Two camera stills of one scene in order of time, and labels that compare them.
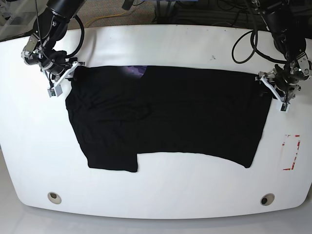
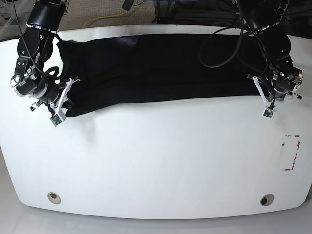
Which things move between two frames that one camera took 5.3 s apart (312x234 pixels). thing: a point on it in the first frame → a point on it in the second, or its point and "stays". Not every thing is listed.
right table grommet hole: (267, 199) stays
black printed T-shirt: (215, 112) → (113, 70)
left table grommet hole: (54, 198) stays
